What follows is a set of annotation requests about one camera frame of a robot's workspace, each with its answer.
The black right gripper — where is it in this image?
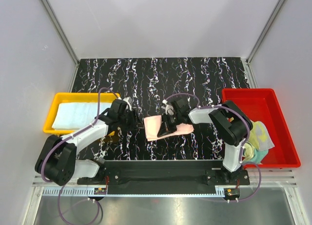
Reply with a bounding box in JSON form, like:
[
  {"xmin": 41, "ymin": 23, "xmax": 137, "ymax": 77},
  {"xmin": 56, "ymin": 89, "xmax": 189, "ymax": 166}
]
[{"xmin": 157, "ymin": 112, "xmax": 182, "ymax": 138}]

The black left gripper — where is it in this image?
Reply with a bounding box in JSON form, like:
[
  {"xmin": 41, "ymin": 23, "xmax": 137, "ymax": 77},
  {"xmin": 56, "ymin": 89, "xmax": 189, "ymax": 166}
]
[{"xmin": 117, "ymin": 108, "xmax": 144, "ymax": 132}]

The pink towel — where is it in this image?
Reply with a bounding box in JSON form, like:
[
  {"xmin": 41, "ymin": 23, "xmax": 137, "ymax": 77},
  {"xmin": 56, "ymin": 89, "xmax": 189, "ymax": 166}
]
[{"xmin": 143, "ymin": 115, "xmax": 194, "ymax": 142}]

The light blue towel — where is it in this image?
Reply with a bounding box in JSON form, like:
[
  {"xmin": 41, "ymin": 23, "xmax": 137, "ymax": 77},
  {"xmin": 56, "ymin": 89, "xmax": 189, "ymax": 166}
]
[{"xmin": 52, "ymin": 102, "xmax": 98, "ymax": 130}]

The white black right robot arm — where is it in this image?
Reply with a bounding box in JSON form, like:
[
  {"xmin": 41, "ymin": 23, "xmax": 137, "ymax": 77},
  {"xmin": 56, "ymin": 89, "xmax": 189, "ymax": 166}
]
[{"xmin": 157, "ymin": 98, "xmax": 253, "ymax": 184}]

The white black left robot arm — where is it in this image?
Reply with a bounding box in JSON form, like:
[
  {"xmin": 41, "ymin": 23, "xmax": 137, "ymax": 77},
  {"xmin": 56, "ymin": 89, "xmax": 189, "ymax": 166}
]
[{"xmin": 35, "ymin": 97, "xmax": 142, "ymax": 186}]

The left connector box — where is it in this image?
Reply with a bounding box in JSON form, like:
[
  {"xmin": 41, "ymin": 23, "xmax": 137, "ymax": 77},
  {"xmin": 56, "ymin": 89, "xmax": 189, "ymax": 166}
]
[{"xmin": 94, "ymin": 187, "xmax": 107, "ymax": 195}]

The connector box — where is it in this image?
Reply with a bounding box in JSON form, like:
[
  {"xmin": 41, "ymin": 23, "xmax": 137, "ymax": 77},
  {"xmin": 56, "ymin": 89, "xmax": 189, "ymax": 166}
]
[
  {"xmin": 94, "ymin": 187, "xmax": 107, "ymax": 195},
  {"xmin": 226, "ymin": 188, "xmax": 240, "ymax": 197}
]

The yellow plastic tray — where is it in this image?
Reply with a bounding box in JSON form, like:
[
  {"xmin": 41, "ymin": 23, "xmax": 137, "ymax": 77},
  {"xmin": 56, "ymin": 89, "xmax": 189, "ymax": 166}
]
[{"xmin": 43, "ymin": 93, "xmax": 120, "ymax": 135}]

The right connector box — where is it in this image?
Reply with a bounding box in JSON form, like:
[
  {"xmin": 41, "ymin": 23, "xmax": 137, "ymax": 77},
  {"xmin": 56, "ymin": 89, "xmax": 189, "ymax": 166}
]
[{"xmin": 226, "ymin": 188, "xmax": 240, "ymax": 197}]

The green yellow towel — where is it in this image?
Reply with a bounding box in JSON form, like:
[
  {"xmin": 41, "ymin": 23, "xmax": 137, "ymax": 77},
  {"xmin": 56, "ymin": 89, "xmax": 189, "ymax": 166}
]
[{"xmin": 243, "ymin": 121, "xmax": 275, "ymax": 164}]

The red plastic tray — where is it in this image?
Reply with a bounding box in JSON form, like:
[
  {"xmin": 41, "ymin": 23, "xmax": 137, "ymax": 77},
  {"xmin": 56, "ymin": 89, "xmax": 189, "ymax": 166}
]
[{"xmin": 222, "ymin": 88, "xmax": 301, "ymax": 169}]

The black mounting base plate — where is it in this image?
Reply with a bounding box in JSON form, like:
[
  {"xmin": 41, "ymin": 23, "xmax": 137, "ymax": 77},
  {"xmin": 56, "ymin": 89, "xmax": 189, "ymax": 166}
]
[{"xmin": 77, "ymin": 160, "xmax": 250, "ymax": 196}]

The white cable duct strip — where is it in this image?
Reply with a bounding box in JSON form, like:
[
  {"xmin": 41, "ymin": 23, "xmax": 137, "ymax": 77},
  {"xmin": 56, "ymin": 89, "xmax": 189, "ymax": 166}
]
[{"xmin": 43, "ymin": 186, "xmax": 225, "ymax": 198}]

